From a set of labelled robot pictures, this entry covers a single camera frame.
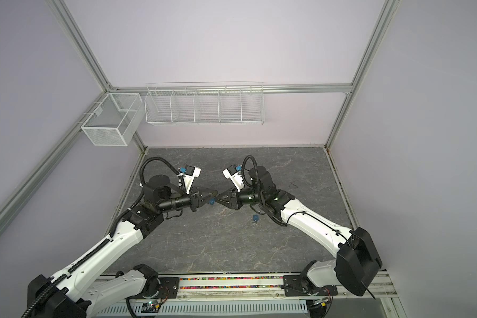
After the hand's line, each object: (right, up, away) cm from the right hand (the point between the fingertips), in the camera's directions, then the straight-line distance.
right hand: (216, 200), depth 71 cm
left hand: (0, +2, -2) cm, 3 cm away
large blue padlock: (-1, 0, -2) cm, 3 cm away
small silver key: (+14, -14, +20) cm, 28 cm away
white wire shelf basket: (-10, +44, +28) cm, 53 cm away
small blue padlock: (+15, -12, +21) cm, 28 cm away
